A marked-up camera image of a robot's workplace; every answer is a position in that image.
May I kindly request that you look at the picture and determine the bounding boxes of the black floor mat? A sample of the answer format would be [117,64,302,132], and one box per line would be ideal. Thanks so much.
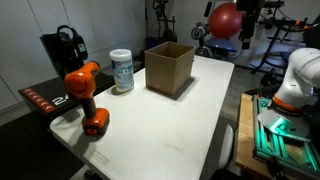
[0,113,85,180]

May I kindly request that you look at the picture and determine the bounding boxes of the dark blue bin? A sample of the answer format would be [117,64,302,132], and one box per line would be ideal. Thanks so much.
[145,36,162,51]

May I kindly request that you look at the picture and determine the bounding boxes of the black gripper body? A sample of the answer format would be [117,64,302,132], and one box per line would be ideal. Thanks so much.
[236,0,266,50]

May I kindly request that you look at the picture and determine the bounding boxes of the red exercise ball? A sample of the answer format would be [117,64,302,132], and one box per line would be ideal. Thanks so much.
[208,3,244,39]

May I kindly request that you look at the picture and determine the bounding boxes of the wooden board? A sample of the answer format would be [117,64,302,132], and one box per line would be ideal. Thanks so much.
[234,93,278,180]

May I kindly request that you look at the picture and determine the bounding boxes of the black treadmill red chevrons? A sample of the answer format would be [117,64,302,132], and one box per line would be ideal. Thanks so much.
[18,49,146,126]

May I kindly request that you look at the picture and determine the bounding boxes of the aluminium frame green lit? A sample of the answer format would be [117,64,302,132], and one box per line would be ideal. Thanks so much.
[252,96,320,178]

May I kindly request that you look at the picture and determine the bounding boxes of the white chair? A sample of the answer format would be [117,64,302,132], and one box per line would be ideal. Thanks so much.
[218,123,235,169]

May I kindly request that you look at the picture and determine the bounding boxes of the blue weight bench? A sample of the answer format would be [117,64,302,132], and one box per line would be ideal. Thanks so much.
[203,37,238,59]

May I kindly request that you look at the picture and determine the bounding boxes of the black exercise bike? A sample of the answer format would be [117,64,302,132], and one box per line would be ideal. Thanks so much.
[151,0,178,44]

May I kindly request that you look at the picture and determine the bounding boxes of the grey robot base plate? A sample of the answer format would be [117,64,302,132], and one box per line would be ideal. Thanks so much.
[257,108,312,143]

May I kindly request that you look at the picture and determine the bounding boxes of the grey dumbbell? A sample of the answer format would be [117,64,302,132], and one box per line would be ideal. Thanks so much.
[190,21,210,41]

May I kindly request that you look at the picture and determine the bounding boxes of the black floor bag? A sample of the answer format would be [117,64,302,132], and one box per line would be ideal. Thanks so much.
[260,71,284,96]

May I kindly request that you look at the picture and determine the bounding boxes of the white wipes canister blue label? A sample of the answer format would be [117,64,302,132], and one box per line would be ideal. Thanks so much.
[109,48,136,93]

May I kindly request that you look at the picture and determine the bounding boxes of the orange black cordless drill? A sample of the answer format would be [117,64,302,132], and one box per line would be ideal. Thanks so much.
[63,61,111,136]

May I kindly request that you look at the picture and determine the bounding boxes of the brown cardboard box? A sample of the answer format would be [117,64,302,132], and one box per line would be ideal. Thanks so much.
[144,41,197,97]

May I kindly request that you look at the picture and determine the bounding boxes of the black multi gym machine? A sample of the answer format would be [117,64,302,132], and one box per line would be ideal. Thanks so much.
[249,0,320,74]

